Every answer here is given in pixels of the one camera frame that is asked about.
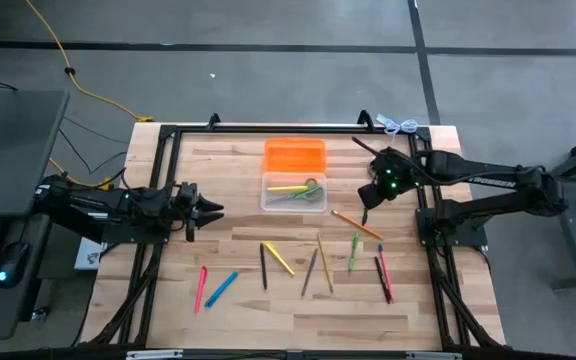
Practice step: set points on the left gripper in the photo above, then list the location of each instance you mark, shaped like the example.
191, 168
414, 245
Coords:
183, 212

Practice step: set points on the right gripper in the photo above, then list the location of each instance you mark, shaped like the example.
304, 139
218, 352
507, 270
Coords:
398, 170

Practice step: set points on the black marker pen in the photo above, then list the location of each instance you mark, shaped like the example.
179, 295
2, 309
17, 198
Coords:
364, 218

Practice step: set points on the orange pencil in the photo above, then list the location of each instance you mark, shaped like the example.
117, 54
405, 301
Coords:
358, 225

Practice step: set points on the green retractable pen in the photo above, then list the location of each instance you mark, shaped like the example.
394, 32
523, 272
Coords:
353, 252

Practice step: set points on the brown pencil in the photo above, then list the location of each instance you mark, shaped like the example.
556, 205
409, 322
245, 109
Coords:
310, 272

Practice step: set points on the yellow pencil green ferrule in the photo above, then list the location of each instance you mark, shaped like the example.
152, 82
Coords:
325, 263

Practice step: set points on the thin black pen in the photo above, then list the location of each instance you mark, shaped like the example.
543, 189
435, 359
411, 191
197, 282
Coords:
382, 280
263, 267

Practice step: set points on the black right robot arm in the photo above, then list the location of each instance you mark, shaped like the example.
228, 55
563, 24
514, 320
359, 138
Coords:
493, 177

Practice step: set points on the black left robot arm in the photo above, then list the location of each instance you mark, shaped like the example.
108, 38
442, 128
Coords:
93, 202

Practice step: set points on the clear pencil box orange lid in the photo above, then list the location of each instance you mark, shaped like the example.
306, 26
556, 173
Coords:
295, 155

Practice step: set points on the blue pen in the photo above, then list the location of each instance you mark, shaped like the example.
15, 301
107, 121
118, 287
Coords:
221, 289

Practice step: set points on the pink highlighter pen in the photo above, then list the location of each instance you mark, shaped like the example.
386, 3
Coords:
200, 290

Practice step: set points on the red pencil blue eraser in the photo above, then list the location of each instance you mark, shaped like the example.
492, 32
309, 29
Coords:
385, 270

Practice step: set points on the white printed card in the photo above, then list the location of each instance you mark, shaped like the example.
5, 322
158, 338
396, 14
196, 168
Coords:
88, 255

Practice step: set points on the small black caster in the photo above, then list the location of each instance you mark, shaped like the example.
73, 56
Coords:
41, 314

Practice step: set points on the black computer mouse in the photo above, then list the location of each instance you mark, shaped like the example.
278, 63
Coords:
12, 262

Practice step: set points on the black side desk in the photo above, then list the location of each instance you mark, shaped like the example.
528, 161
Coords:
13, 150

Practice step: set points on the black metal stand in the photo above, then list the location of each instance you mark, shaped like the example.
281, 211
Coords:
573, 225

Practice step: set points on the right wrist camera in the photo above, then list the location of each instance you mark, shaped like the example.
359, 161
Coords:
370, 196

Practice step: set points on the silver frame bracket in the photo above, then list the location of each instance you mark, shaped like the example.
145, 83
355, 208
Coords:
153, 354
433, 355

